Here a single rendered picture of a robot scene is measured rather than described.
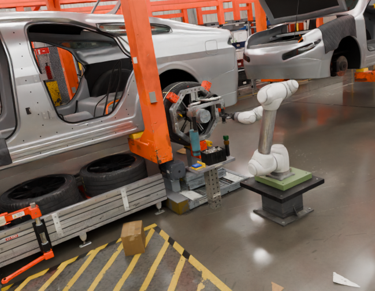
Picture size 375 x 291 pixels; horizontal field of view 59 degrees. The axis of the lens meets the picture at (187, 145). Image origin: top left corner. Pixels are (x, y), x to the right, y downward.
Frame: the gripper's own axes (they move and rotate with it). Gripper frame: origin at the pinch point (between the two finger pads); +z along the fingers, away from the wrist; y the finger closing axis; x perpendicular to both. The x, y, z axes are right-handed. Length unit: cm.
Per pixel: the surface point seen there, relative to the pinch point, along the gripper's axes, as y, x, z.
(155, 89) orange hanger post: -63, 37, 11
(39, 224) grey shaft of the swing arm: -182, -47, 14
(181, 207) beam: -62, -76, 1
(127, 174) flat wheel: -97, -37, 30
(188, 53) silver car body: 10, 61, 63
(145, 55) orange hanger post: -66, 67, 11
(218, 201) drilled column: -30, -77, -16
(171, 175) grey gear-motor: -53, -53, 28
